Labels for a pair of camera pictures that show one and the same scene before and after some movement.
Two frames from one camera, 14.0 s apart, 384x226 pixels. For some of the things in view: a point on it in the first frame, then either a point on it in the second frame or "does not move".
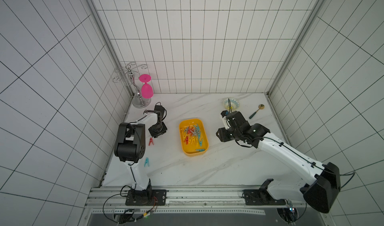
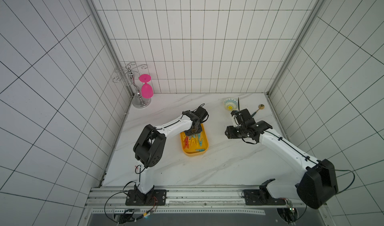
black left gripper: (154, 135) to (199, 130)
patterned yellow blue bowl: (234, 104) does not move
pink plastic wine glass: (147, 91) does not move
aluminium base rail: (225, 200) does not move
